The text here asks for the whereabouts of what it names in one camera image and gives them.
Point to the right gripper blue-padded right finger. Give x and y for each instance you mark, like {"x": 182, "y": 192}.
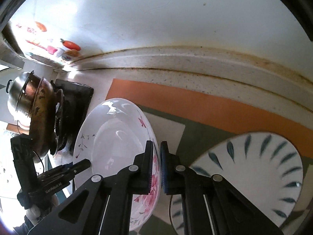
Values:
{"x": 178, "y": 179}

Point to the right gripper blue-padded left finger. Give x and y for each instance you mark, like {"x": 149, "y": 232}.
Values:
{"x": 120, "y": 188}

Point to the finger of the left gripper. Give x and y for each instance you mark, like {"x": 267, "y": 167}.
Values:
{"x": 66, "y": 171}

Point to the white floral plate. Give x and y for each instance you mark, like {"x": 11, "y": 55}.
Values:
{"x": 111, "y": 136}

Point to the blue leaf pattern plate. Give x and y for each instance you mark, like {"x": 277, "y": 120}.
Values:
{"x": 251, "y": 184}

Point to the white gloved left hand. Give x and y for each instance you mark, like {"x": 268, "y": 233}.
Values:
{"x": 35, "y": 214}

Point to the dark frying pan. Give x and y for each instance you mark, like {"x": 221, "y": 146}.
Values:
{"x": 42, "y": 126}

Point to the green white checkered mat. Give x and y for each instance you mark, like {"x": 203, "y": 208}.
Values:
{"x": 201, "y": 121}

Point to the stainless steel pot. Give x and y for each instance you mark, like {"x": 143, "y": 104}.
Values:
{"x": 21, "y": 92}

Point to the colourful wall sticker decorations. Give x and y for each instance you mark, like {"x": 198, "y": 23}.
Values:
{"x": 38, "y": 40}

